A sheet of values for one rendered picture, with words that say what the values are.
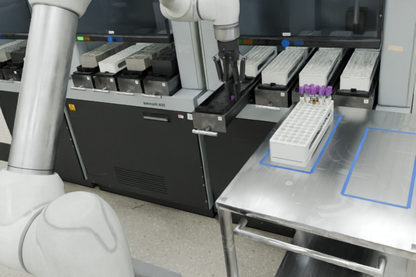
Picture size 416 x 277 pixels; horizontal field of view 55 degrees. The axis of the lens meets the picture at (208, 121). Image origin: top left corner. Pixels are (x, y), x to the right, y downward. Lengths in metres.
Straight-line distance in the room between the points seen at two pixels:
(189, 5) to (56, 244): 0.90
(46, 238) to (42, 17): 0.48
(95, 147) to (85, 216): 1.55
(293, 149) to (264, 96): 0.57
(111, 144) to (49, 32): 1.33
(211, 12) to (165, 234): 1.23
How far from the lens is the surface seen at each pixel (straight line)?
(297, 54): 1.79
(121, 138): 2.15
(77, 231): 0.79
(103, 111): 2.13
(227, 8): 1.37
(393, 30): 1.51
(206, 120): 1.45
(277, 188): 1.00
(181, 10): 1.40
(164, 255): 2.06
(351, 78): 1.52
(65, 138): 2.47
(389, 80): 1.57
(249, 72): 1.70
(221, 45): 1.42
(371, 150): 1.17
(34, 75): 0.95
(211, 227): 2.15
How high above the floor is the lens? 1.42
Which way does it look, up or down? 27 degrees down
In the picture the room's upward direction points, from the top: 8 degrees counter-clockwise
